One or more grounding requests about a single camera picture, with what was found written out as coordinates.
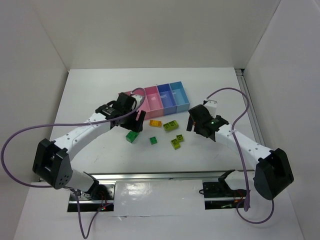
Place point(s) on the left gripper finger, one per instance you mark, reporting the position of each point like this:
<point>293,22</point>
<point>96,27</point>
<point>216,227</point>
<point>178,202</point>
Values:
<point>141,117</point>
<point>135,125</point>

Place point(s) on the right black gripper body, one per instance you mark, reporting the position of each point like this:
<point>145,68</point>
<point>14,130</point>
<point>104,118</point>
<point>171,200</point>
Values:
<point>198,124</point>

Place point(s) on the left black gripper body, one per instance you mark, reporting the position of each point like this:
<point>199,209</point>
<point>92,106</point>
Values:
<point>133,122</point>

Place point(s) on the dark green curved lego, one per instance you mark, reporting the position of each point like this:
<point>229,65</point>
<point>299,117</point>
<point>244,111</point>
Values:
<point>131,136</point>

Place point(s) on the yellow lego brick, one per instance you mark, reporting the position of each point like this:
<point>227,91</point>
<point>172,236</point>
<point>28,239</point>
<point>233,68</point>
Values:
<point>155,123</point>

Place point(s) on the large lime lego brick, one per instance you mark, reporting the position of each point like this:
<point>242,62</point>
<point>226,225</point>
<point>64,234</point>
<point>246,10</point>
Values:
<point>170,126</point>

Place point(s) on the small dark green lego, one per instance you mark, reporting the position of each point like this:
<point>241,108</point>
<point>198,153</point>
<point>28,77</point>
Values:
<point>153,140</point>

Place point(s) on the lime lego pair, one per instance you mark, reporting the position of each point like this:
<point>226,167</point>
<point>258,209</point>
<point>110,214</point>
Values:
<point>176,142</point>

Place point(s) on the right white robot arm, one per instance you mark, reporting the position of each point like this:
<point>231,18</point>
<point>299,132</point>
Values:
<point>272,170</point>

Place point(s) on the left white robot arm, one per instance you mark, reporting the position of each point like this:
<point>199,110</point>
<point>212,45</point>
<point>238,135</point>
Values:
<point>53,159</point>

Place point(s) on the large pink bin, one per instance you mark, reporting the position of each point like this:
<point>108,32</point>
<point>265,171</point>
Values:
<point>146,113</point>

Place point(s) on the small pink bin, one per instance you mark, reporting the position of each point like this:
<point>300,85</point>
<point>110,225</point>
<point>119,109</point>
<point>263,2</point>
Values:
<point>154,102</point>

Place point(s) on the light blue bin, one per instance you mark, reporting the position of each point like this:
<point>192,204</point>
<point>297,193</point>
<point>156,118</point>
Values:
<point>180,97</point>

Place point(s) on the dark blue bin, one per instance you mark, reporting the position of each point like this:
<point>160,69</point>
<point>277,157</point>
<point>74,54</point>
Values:
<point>167,99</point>

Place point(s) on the aluminium rail front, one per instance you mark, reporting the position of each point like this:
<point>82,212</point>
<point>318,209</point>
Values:
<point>155,176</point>

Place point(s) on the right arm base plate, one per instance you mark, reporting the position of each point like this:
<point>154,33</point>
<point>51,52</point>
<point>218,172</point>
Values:
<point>219,196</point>

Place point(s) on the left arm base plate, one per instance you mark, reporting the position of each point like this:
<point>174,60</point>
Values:
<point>103,200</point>

